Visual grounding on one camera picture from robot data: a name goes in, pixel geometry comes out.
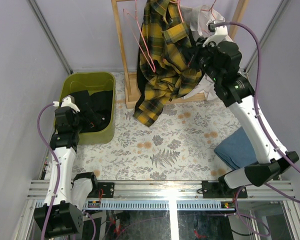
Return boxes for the folded blue cloth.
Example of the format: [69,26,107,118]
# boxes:
[214,127,258,170]

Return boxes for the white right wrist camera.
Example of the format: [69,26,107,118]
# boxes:
[202,21,228,47]

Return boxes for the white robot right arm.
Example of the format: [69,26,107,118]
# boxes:
[184,37,299,198]

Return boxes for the white hanging shirt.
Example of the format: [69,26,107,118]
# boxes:
[181,4,236,101]

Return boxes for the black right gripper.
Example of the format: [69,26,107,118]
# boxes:
[181,37,222,83]

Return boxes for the olive green plastic basket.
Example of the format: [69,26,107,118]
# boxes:
[60,71,116,145]

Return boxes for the aluminium front frame rail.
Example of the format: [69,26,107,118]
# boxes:
[27,179,297,201]

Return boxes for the pink hanger of white shirt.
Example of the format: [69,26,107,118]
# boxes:
[199,0,216,35]

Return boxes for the pink hanger of plaid shirt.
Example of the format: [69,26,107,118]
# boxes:
[169,0,184,23]

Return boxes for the black button shirt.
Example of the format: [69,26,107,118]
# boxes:
[70,90,113,133]

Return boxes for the grey slotted cable duct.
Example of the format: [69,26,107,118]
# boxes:
[83,200,235,211]

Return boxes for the yellow plaid flannel shirt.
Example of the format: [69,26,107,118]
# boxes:
[133,0,203,127]

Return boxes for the wooden clothes rack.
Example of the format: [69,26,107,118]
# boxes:
[111,0,250,109]

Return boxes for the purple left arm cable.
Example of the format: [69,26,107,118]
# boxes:
[36,103,96,240]

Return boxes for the floral patterned tablecloth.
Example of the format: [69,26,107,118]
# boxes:
[72,72,240,181]

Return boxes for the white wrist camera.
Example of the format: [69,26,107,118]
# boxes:
[52,95,80,113]
[202,21,228,47]

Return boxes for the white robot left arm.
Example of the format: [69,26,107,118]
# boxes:
[34,101,100,240]

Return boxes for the black hanging shirt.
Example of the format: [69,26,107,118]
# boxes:
[137,35,202,112]

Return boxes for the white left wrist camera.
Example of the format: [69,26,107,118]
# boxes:
[52,95,80,113]

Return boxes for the pink wire hanger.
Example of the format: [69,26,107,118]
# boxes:
[123,0,156,73]

